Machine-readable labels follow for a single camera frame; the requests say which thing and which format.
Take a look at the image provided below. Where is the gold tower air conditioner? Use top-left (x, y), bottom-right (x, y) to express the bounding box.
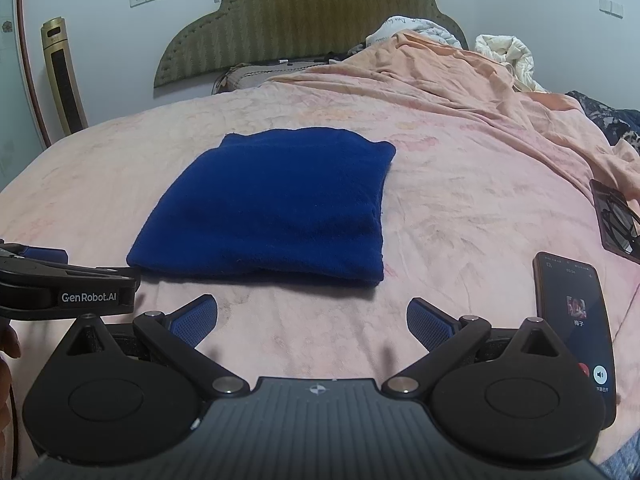
top-left (41, 16), bottom-right (90, 136)

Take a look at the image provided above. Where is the brown door frame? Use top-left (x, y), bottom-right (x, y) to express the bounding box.
top-left (15, 0), bottom-right (51, 148)

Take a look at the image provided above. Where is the dark glossy tablet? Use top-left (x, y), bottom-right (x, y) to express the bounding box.
top-left (590, 179), bottom-right (640, 266)

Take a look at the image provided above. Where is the blue sweater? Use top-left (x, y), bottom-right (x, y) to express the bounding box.
top-left (126, 127), bottom-right (397, 288)

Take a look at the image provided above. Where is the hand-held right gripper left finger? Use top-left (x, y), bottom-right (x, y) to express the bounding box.
top-left (47, 294), bottom-right (251, 402)

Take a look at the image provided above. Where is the person's left hand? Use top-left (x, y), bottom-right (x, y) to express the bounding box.
top-left (0, 324), bottom-right (22, 441)

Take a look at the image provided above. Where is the person's denim-clad leg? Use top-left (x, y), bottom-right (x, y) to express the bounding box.
top-left (597, 442), bottom-right (640, 480)

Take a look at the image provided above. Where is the black smartphone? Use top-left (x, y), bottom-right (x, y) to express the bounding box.
top-left (532, 251), bottom-right (618, 428)

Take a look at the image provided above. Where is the brown pillow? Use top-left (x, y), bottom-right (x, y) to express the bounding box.
top-left (212, 57), bottom-right (346, 96)

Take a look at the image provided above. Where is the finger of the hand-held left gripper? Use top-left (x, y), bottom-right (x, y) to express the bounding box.
top-left (0, 241), bottom-right (137, 285)

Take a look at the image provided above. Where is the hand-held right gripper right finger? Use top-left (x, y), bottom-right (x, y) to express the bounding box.
top-left (382, 297), bottom-right (576, 402)

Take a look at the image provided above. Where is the pink bed sheet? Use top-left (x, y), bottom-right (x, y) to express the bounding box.
top-left (0, 30), bottom-right (640, 466)

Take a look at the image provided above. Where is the olive padded headboard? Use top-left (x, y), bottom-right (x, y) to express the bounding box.
top-left (152, 0), bottom-right (469, 92)

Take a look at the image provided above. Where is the dark patterned cloth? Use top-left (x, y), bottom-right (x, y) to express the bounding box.
top-left (565, 90), bottom-right (640, 153)

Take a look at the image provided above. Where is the cream quilt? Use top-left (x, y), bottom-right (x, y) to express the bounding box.
top-left (474, 34), bottom-right (548, 93)

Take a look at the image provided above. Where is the grey white pillow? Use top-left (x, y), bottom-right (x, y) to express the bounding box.
top-left (365, 16), bottom-right (463, 50)

